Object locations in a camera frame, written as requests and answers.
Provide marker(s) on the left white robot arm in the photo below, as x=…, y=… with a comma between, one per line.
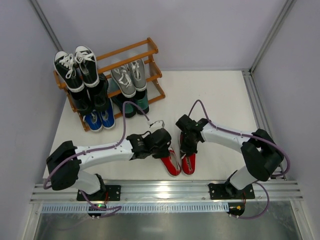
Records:
x=68, y=163

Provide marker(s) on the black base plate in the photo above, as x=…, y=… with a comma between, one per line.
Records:
x=112, y=192
x=222, y=191

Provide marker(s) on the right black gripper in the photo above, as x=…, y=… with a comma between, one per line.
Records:
x=186, y=148

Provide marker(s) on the grey sneaker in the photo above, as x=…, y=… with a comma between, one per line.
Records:
x=137, y=73
x=121, y=77

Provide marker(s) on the black loafer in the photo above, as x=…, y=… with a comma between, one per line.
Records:
x=82, y=102
x=98, y=94

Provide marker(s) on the red sneaker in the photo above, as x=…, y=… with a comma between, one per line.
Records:
x=172, y=163
x=188, y=162

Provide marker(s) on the wooden shoe shelf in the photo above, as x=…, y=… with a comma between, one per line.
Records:
x=145, y=50

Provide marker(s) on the aluminium mounting rail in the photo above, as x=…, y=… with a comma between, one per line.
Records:
x=174, y=191

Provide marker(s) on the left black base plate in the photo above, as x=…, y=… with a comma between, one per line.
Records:
x=112, y=192

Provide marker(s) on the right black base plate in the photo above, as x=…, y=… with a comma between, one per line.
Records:
x=222, y=191

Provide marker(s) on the black sneaker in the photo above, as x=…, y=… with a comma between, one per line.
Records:
x=65, y=66
x=87, y=63

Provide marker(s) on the slotted cable duct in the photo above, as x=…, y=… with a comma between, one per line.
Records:
x=133, y=208

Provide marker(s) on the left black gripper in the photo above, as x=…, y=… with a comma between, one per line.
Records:
x=162, y=150

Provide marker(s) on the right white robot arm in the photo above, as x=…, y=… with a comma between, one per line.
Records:
x=260, y=153

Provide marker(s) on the blue sneaker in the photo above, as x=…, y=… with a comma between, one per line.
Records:
x=93, y=121
x=107, y=116

